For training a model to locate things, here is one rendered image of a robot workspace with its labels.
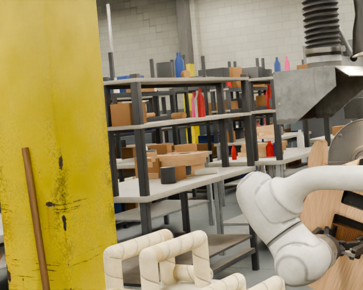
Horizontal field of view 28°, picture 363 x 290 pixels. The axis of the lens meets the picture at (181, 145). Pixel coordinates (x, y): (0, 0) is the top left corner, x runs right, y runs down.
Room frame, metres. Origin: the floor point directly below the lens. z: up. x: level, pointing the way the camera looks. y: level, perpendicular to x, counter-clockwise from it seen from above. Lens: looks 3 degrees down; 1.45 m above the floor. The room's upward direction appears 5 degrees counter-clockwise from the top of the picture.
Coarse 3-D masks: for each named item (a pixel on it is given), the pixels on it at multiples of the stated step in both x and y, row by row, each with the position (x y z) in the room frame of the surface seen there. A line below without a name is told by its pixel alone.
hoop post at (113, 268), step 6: (108, 258) 1.29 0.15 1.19; (114, 258) 1.29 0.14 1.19; (120, 258) 1.30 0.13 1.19; (108, 264) 1.29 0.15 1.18; (114, 264) 1.29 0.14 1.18; (120, 264) 1.30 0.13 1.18; (108, 270) 1.29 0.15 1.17; (114, 270) 1.29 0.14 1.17; (120, 270) 1.30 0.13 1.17; (108, 276) 1.29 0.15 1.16; (114, 276) 1.29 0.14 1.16; (120, 276) 1.30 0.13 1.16; (108, 282) 1.29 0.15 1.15; (114, 282) 1.29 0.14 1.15; (120, 282) 1.30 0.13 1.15; (108, 288) 1.29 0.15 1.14
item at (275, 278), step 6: (276, 276) 1.30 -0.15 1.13; (264, 282) 1.27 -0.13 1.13; (270, 282) 1.27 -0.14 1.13; (276, 282) 1.28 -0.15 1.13; (282, 282) 1.30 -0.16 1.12; (252, 288) 1.23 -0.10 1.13; (258, 288) 1.24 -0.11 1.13; (264, 288) 1.25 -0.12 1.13; (270, 288) 1.26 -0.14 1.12; (276, 288) 1.27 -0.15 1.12
